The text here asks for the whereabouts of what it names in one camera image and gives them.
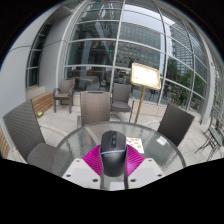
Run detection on small white label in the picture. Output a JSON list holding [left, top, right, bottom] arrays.
[[156, 135, 169, 147]]

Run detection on black computer mouse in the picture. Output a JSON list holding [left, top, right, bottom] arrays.
[[99, 130, 128, 178]]

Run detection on green metal chair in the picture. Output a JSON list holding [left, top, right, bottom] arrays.
[[194, 113, 224, 163]]

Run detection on gold framed menu stand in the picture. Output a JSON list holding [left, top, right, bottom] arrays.
[[129, 61, 162, 125]]

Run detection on colourful printed leaflet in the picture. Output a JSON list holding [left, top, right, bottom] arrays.
[[125, 136, 145, 155]]

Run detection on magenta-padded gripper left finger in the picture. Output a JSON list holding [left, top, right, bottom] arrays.
[[61, 144, 105, 191]]

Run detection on wooden slatted bench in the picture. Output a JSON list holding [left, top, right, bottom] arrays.
[[0, 124, 11, 160], [31, 92, 55, 116]]

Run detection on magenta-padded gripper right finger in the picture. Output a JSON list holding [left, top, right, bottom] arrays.
[[123, 144, 165, 191]]

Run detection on white printed mouse pad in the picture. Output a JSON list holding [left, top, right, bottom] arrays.
[[108, 181, 126, 191]]

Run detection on grey wicker armchair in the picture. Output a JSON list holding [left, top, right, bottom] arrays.
[[110, 82, 135, 123], [2, 99, 69, 168], [76, 90, 122, 130], [52, 78, 77, 115], [156, 103, 196, 148]]

